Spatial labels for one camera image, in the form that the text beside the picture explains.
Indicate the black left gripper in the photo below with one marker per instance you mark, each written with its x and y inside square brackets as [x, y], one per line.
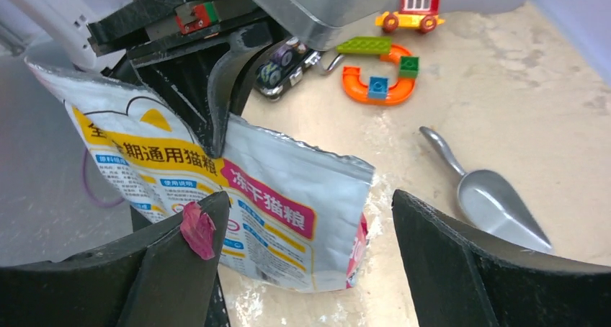
[197, 55]

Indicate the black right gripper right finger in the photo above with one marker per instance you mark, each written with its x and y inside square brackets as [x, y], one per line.
[461, 276]

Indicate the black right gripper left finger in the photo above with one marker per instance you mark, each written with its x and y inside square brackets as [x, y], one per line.
[151, 277]

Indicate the silver metal scoop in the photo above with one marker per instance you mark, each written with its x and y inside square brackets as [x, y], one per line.
[490, 202]

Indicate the colourful pet food bag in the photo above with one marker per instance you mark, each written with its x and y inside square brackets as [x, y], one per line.
[296, 218]

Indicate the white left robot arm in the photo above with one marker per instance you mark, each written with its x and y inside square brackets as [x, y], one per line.
[66, 21]

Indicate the black poker chip case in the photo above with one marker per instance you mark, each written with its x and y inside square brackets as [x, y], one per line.
[286, 67]

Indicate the red toy block frame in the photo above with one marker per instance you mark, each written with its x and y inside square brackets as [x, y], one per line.
[420, 15]

